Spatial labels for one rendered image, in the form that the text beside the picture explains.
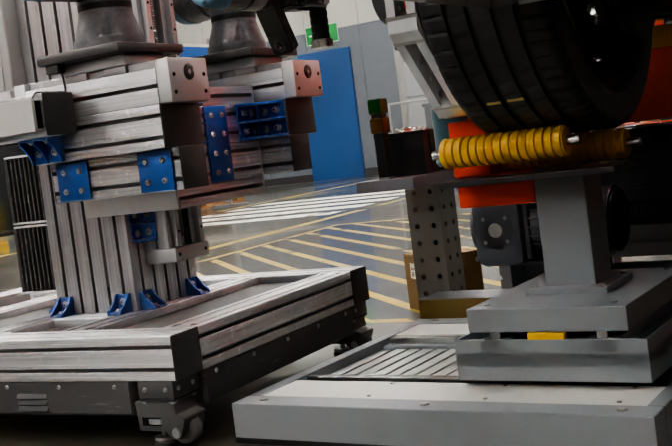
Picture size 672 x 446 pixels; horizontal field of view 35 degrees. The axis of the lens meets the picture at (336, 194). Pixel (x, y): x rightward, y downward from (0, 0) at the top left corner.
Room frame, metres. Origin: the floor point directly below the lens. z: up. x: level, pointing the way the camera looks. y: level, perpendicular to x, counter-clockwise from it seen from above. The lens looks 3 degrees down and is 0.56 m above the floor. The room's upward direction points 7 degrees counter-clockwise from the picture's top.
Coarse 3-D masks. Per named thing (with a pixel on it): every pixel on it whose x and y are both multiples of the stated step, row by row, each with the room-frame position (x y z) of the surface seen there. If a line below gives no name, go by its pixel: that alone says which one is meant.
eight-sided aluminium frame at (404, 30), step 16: (384, 0) 1.89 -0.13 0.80; (400, 16) 1.87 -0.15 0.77; (416, 16) 1.86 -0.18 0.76; (400, 32) 1.88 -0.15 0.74; (416, 32) 1.86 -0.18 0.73; (400, 48) 1.91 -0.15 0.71; (416, 48) 1.94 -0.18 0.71; (416, 64) 1.93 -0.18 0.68; (432, 64) 1.91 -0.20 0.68; (416, 80) 1.96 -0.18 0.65; (432, 80) 1.98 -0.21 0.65; (432, 96) 1.98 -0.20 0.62; (448, 96) 1.97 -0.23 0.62; (448, 112) 2.00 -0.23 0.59
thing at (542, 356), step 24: (480, 336) 2.02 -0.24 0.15; (504, 336) 1.91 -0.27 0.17; (528, 336) 1.86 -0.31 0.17; (552, 336) 1.83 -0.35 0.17; (576, 336) 1.93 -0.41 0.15; (600, 336) 1.79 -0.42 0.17; (624, 336) 1.81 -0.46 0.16; (648, 336) 1.76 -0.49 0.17; (480, 360) 1.91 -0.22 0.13; (504, 360) 1.88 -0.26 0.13; (528, 360) 1.86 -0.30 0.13; (552, 360) 1.83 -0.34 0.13; (576, 360) 1.81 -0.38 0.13; (600, 360) 1.79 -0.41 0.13; (624, 360) 1.76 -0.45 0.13; (648, 360) 1.74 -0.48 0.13
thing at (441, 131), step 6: (432, 114) 2.25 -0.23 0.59; (432, 120) 2.26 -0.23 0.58; (438, 120) 2.24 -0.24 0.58; (444, 120) 2.23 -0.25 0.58; (450, 120) 2.22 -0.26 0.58; (456, 120) 2.22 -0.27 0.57; (462, 120) 2.23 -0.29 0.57; (438, 126) 2.24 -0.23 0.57; (444, 126) 2.23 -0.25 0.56; (438, 132) 2.24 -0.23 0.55; (444, 132) 2.23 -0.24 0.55; (438, 138) 2.24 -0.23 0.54; (444, 138) 2.23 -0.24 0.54; (438, 144) 2.25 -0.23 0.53; (438, 150) 2.25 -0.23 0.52; (438, 162) 2.25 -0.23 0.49
